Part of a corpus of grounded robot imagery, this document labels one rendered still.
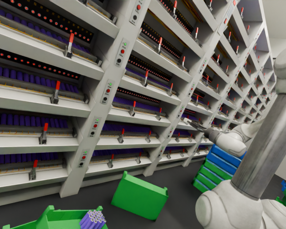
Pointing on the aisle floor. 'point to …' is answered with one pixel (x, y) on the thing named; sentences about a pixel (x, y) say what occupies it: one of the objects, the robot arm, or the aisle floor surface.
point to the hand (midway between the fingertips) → (188, 121)
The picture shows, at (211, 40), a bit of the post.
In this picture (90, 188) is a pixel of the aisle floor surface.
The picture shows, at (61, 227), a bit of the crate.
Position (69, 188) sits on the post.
